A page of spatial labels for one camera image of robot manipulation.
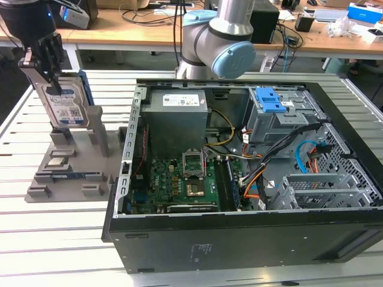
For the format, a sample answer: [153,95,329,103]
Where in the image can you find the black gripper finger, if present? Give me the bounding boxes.
[53,33,66,73]
[29,36,63,96]

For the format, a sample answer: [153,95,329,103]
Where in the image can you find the hard disk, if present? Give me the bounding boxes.
[18,58,91,130]

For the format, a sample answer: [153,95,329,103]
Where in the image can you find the grey metal disk bay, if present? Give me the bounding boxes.
[268,172,376,212]

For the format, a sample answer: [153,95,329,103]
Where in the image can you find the long wooden desk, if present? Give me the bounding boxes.
[0,7,383,62]

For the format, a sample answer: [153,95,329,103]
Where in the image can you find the brown cardboard box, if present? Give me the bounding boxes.
[97,0,150,10]

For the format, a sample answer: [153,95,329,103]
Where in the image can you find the grey parts rack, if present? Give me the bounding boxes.
[25,106,130,204]

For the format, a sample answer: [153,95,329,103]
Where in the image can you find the grey power supply unit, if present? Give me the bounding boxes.
[140,89,209,157]

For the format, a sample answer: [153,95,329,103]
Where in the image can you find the green motherboard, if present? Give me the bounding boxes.
[131,157,250,215]

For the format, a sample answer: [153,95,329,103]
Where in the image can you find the metal socket cover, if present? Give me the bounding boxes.
[182,148,207,179]

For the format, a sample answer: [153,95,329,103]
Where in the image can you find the CPU socket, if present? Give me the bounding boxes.
[185,181,206,200]

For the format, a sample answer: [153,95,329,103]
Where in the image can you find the black graphics card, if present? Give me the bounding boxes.
[166,203,221,214]

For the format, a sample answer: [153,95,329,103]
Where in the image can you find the white power strip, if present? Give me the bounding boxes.
[259,58,275,73]

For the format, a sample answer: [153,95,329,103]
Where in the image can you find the black tower computer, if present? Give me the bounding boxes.
[250,4,281,45]

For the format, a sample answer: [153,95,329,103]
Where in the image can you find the black RAM slot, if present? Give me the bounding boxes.
[223,159,236,212]
[218,159,232,212]
[214,159,227,212]

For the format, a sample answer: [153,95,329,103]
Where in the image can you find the blue drive cage latch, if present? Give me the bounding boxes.
[256,86,288,114]

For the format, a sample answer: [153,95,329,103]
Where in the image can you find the grey metal drive cage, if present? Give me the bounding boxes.
[247,86,329,145]

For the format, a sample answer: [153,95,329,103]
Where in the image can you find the RAM stick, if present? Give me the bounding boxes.
[226,157,243,210]

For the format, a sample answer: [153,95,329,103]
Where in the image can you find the small black box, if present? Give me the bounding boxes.
[294,14,315,32]

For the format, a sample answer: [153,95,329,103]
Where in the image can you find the black open PC case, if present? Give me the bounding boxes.
[101,78,383,274]

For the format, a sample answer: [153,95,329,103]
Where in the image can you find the clear plastic bags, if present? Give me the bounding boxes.
[325,16,363,38]

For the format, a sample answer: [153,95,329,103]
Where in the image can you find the blue cardboard box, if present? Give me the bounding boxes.
[346,2,383,20]

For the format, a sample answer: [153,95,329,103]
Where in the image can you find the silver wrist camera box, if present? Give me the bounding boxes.
[58,4,90,30]

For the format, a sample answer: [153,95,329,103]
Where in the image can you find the thin black hanging cable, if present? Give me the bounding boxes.
[172,0,188,72]

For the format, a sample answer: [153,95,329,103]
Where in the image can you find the thin red wire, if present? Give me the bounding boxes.
[131,125,150,178]

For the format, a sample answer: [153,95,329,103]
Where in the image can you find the yellow wire bundle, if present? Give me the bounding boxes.
[205,109,236,148]

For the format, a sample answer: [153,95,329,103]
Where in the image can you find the red and black wires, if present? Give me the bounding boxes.
[241,127,264,161]

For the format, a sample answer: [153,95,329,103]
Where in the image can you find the orange and yellow wires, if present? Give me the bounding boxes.
[242,176,266,200]

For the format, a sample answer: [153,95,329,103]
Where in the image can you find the black sleeved wire bundle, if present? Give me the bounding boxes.
[239,122,329,192]

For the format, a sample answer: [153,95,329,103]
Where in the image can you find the blue data wire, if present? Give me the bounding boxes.
[294,139,318,174]

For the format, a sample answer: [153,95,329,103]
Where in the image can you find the orange wire black plug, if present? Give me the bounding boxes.
[306,144,333,173]

